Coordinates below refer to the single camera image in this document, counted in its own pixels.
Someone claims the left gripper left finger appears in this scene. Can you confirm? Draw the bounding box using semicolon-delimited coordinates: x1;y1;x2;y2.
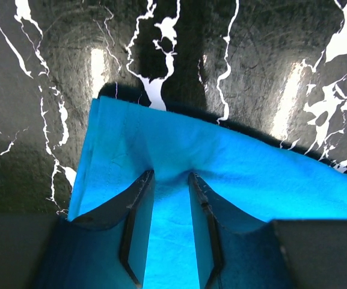
70;169;156;288

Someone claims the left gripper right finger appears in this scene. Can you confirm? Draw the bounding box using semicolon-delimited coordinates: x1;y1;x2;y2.
188;173;271;288

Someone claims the blue t shirt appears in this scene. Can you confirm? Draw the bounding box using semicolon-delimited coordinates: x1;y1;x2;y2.
34;96;347;289

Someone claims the black marble pattern mat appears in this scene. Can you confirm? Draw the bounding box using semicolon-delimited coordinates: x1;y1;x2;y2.
0;1;347;214

